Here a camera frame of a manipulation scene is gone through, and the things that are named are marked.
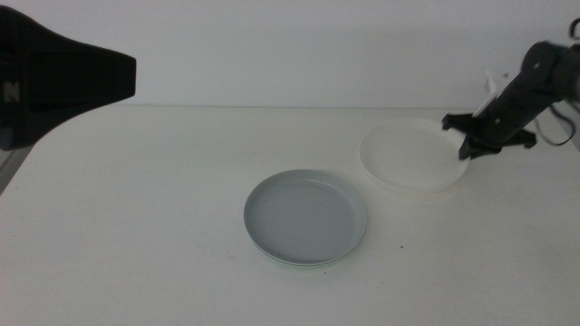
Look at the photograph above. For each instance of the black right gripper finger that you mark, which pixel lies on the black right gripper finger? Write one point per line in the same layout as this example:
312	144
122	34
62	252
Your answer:
487	149
466	148

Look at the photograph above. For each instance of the white shallow bowl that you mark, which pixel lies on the white shallow bowl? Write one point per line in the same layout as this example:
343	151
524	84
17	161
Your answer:
410	154

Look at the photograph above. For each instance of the grey-blue shallow bowl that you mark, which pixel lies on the grey-blue shallow bowl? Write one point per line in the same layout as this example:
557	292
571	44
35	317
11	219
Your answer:
303	217

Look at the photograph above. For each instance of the green shallow bowl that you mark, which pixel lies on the green shallow bowl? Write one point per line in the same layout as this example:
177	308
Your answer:
290	265

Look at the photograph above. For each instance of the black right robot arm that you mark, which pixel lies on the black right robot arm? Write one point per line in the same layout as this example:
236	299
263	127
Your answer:
546	63

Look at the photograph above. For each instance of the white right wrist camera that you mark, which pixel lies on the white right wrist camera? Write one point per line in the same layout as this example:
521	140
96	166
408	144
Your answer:
493	88

